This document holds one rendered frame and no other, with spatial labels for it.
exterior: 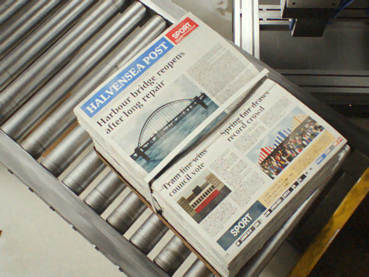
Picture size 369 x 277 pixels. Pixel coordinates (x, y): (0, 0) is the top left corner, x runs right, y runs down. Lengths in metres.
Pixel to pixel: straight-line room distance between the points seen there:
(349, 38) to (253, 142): 1.22
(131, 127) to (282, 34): 1.20
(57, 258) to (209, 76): 1.16
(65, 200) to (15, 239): 0.89
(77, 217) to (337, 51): 1.23
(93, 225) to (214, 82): 0.39
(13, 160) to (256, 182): 0.55
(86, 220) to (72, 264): 0.83
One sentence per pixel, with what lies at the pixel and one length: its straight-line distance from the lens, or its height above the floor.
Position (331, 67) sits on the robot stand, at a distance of 1.94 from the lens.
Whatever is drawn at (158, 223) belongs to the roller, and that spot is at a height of 0.80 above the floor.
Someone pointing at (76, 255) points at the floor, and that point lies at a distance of 1.89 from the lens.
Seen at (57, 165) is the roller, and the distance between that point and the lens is 1.12.
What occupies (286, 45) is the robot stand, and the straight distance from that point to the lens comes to 1.95.
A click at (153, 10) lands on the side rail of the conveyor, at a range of 1.28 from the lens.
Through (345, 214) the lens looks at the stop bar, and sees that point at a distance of 1.06.
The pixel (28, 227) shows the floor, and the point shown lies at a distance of 1.96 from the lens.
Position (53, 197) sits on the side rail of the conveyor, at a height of 0.80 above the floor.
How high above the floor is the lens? 1.81
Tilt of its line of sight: 66 degrees down
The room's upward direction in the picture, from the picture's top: 4 degrees counter-clockwise
